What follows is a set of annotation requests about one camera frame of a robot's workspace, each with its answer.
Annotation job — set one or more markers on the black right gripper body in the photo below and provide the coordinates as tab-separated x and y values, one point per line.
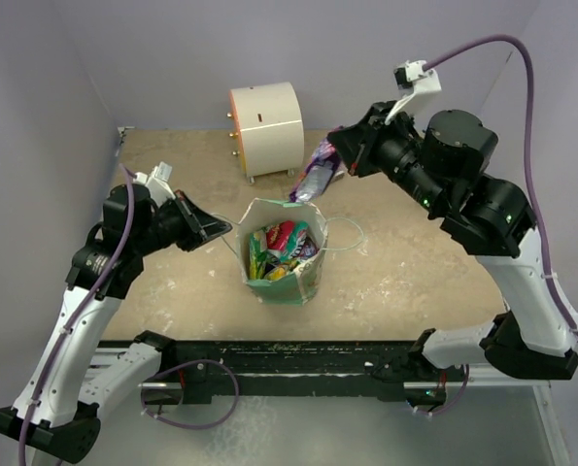
400	126

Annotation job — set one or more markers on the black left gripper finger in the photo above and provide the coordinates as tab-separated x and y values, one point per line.
199	220
210	230

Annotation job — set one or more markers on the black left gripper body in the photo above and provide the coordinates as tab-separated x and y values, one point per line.
172	224

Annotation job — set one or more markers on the purple snack packet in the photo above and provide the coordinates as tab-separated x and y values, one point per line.
314	180

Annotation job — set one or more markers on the green paper bag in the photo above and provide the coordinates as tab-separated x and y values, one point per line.
293	275

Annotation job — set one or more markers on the yellow green snack packet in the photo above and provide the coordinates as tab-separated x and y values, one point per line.
258	255

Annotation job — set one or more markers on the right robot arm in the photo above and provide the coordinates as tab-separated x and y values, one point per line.
444	170

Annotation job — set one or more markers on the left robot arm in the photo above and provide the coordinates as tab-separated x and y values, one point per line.
60	412

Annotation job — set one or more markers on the small white stapler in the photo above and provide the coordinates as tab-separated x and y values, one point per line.
339	175

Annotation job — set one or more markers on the red snack packet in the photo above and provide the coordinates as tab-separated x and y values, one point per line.
277	235

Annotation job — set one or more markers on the white cylindrical drawer cabinet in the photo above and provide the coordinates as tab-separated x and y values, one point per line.
268	129

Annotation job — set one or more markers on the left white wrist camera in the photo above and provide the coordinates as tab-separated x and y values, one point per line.
157	183

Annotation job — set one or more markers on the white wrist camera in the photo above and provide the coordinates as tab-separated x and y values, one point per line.
157	183
417	88

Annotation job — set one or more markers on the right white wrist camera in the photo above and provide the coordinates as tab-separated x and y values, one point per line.
417	88

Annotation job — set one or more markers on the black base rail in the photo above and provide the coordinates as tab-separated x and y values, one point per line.
198	371

